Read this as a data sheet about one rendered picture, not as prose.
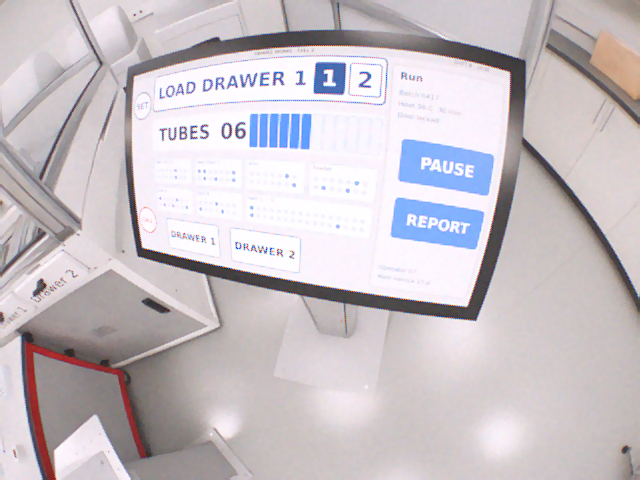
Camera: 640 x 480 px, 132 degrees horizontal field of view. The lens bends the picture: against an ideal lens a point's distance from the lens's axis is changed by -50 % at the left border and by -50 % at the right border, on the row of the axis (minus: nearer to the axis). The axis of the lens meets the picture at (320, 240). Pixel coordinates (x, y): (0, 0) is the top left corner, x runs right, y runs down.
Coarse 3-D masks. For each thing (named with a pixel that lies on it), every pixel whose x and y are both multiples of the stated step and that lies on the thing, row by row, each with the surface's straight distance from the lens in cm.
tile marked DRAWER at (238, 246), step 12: (240, 228) 35; (240, 240) 35; (252, 240) 34; (264, 240) 34; (276, 240) 33; (288, 240) 32; (300, 240) 32; (240, 252) 36; (252, 252) 35; (264, 252) 34; (276, 252) 34; (288, 252) 33; (300, 252) 33; (252, 264) 36; (264, 264) 35; (276, 264) 34; (288, 264) 34; (300, 264) 33
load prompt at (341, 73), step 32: (224, 64) 35; (256, 64) 33; (288, 64) 31; (320, 64) 30; (352, 64) 30; (384, 64) 30; (160, 96) 41; (192, 96) 37; (224, 96) 34; (256, 96) 32; (288, 96) 31; (320, 96) 30; (352, 96) 29; (384, 96) 29
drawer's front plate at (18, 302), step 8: (8, 296) 105; (16, 296) 104; (0, 304) 111; (8, 304) 108; (16, 304) 106; (24, 304) 105; (32, 304) 107; (8, 312) 113; (16, 312) 112; (24, 312) 110; (8, 320) 119; (16, 320) 118; (0, 328) 128; (8, 328) 126
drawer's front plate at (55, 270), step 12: (60, 252) 80; (48, 264) 84; (60, 264) 82; (72, 264) 82; (36, 276) 89; (48, 276) 88; (60, 276) 87; (72, 276) 86; (84, 276) 86; (24, 288) 96; (48, 288) 93; (60, 288) 92; (48, 300) 100
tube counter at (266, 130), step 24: (240, 120) 33; (264, 120) 31; (288, 120) 30; (312, 120) 30; (336, 120) 29; (360, 120) 29; (384, 120) 29; (240, 144) 33; (264, 144) 31; (288, 144) 30; (312, 144) 30; (336, 144) 29; (360, 144) 29
